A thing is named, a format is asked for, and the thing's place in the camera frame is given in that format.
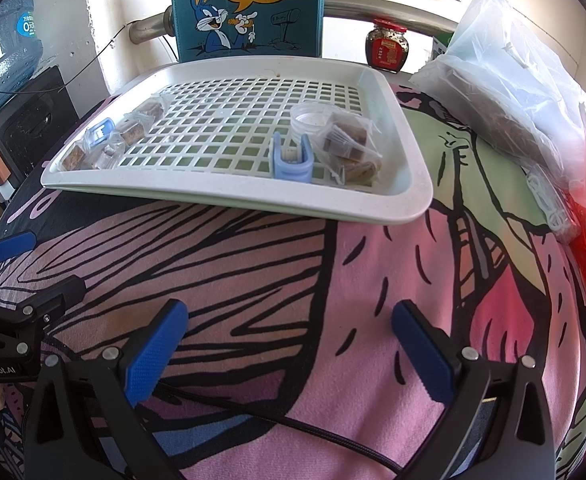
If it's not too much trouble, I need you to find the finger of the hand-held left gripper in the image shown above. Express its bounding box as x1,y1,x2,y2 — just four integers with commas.
0,276,87,346
0,231,37,276

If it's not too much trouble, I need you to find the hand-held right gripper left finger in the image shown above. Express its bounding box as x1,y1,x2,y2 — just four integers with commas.
23,299,190,480

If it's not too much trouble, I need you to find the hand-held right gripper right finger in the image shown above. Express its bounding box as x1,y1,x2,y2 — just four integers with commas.
392,300,556,480

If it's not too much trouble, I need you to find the small clear empty-looking packet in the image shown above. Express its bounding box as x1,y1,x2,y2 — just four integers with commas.
89,140,124,170

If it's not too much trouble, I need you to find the blue screw clamp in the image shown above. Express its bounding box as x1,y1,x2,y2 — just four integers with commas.
270,131,314,184
84,117,115,151

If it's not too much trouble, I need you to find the white perforated tray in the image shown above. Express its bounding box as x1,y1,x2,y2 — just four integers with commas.
40,55,435,226

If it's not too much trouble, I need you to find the small clear plastic jar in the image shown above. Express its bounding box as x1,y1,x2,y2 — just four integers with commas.
290,101,341,148

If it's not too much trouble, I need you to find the black speaker box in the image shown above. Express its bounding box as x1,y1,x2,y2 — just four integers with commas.
0,65,81,181

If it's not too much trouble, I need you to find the printed pink blanket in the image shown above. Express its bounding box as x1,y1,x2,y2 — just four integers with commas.
0,80,586,480

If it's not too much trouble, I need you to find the packet of white clips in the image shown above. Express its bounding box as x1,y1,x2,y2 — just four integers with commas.
525,162,581,243

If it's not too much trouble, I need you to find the large blue water jug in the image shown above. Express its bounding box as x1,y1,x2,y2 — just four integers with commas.
0,0,44,131

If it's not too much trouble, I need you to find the large clear plastic bag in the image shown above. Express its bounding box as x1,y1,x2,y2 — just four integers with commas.
410,0,586,206

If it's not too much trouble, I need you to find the red lid sauce jar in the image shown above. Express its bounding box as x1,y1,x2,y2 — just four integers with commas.
364,17,410,72

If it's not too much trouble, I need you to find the green white carton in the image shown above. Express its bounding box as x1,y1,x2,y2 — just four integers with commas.
430,30,456,58

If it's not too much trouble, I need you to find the teal cartoon tote bag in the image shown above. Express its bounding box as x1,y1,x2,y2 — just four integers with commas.
169,0,326,59

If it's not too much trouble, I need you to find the black braided cable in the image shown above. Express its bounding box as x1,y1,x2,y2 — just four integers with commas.
155,382,404,476

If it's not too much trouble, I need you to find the thin black wire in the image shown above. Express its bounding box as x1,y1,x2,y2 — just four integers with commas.
0,22,134,93

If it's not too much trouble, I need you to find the metal pipe rail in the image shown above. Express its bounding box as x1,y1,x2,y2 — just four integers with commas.
129,0,461,43

